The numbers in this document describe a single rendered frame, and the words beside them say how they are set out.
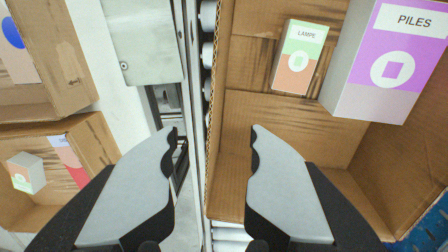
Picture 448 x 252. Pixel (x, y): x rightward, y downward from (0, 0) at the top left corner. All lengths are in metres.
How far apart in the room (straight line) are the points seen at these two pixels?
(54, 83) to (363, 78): 0.46
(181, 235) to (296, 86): 1.98
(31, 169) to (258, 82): 0.58
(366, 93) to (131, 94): 0.41
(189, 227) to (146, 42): 1.81
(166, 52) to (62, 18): 0.18
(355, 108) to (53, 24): 0.49
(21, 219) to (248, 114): 0.72
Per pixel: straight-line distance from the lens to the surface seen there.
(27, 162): 0.67
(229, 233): 0.65
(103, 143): 0.48
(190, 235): 2.12
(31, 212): 0.84
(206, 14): 0.36
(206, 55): 0.36
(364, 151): 0.46
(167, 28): 0.37
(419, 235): 0.71
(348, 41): 0.34
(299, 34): 0.31
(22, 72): 0.55
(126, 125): 0.47
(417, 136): 0.38
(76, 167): 0.60
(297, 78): 0.32
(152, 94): 0.47
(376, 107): 0.35
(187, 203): 1.77
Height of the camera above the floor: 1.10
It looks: 62 degrees down
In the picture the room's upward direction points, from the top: 169 degrees counter-clockwise
